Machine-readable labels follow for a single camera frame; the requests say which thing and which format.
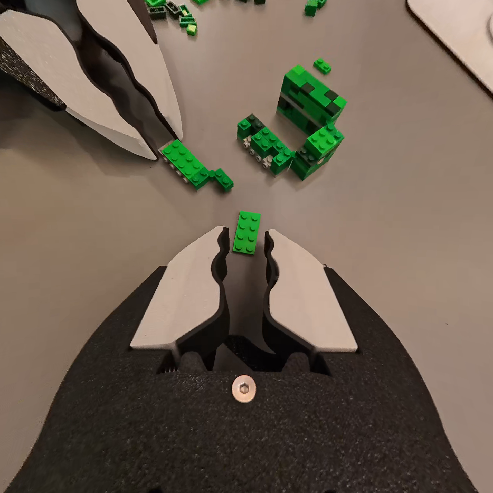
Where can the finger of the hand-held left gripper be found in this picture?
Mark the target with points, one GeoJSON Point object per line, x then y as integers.
{"type": "Point", "coordinates": [65, 73]}
{"type": "Point", "coordinates": [154, 73]}

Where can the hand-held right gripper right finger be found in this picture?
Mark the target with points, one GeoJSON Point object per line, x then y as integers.
{"type": "Point", "coordinates": [308, 300]}

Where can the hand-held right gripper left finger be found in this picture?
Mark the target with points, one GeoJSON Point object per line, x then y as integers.
{"type": "Point", "coordinates": [185, 296]}

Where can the green brick strip assembly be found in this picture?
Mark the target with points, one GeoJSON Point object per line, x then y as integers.
{"type": "Point", "coordinates": [185, 160]}

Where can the pile of loose green bricks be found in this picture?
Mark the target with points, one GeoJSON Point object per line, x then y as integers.
{"type": "Point", "coordinates": [187, 21]}

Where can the small green brick plate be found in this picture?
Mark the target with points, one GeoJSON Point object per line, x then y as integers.
{"type": "Point", "coordinates": [322, 66]}

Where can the green brick frame build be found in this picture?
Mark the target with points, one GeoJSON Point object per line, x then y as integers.
{"type": "Point", "coordinates": [308, 96]}

